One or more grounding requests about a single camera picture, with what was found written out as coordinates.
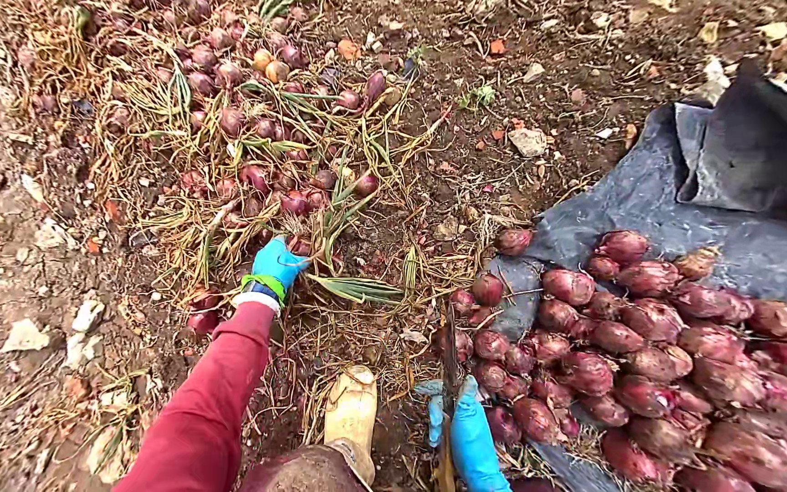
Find white stone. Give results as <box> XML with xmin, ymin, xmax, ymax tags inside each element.
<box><xmin>66</xmin><ymin>332</ymin><xmax>102</xmax><ymax>370</ymax></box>
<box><xmin>0</xmin><ymin>318</ymin><xmax>51</xmax><ymax>354</ymax></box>
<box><xmin>72</xmin><ymin>299</ymin><xmax>105</xmax><ymax>333</ymax></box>

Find knife with long dark blade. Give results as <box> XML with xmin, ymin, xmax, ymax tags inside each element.
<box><xmin>439</xmin><ymin>302</ymin><xmax>460</xmax><ymax>492</ymax></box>

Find dark grey plastic sheet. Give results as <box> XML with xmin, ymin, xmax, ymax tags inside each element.
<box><xmin>485</xmin><ymin>58</ymin><xmax>787</xmax><ymax>492</ymax></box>

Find person's legs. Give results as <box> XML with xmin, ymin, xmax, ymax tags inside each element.
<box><xmin>238</xmin><ymin>365</ymin><xmax>378</xmax><ymax>492</ymax></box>

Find person's left forearm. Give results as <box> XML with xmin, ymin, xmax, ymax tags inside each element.
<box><xmin>112</xmin><ymin>273</ymin><xmax>286</xmax><ymax>492</ymax></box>

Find small green weed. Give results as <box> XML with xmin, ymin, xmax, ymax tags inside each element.
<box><xmin>460</xmin><ymin>85</ymin><xmax>497</xmax><ymax>110</ymax></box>

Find green leaf bunch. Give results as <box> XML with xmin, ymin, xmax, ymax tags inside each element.
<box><xmin>306</xmin><ymin>273</ymin><xmax>404</xmax><ymax>306</ymax></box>

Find beige stone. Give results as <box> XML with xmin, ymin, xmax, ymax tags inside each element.
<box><xmin>508</xmin><ymin>128</ymin><xmax>550</xmax><ymax>158</ymax></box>

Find person's right hand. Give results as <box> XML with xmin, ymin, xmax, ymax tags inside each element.
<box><xmin>414</xmin><ymin>374</ymin><xmax>512</xmax><ymax>492</ymax></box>

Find pile of onions with leaves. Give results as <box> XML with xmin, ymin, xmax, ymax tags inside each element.
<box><xmin>14</xmin><ymin>0</ymin><xmax>408</xmax><ymax>336</ymax></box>

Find pale stone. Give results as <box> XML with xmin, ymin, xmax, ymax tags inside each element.
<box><xmin>701</xmin><ymin>56</ymin><xmax>731</xmax><ymax>105</ymax></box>

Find person's left hand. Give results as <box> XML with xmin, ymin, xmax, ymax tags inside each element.
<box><xmin>250</xmin><ymin>236</ymin><xmax>310</xmax><ymax>293</ymax></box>

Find pile of trimmed onions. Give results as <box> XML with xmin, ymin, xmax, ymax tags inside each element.
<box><xmin>450</xmin><ymin>229</ymin><xmax>787</xmax><ymax>492</ymax></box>

